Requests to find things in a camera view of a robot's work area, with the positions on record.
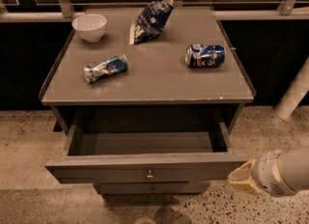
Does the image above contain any grey drawer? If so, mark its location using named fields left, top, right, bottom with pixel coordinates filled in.
left=94, top=182, right=210, bottom=195
left=45, top=124, right=247, bottom=183

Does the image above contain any grey bottom drawer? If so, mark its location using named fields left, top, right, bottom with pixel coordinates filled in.
left=94, top=182, right=210, bottom=195

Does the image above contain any blue soda can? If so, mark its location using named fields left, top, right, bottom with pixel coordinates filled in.
left=184, top=43, right=225, bottom=69

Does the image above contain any metal window railing frame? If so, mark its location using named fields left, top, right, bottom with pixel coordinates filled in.
left=0, top=0, right=309, bottom=23

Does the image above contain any blue chip bag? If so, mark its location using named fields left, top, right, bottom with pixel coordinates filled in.
left=132, top=1, right=174, bottom=44

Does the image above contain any grey top drawer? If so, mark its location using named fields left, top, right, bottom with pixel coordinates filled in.
left=45, top=124, right=247, bottom=183

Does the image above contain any white diagonal pole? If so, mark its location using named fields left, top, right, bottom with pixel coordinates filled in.
left=275, top=57, right=309, bottom=120

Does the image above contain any grey drawer cabinet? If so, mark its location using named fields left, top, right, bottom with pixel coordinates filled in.
left=38, top=6, right=257, bottom=196

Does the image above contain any white ceramic bowl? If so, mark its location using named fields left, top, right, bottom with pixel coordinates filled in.
left=71, top=14, right=107, bottom=42

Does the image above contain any crushed blue plastic bottle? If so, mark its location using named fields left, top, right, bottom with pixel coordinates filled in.
left=83, top=54, right=128, bottom=84

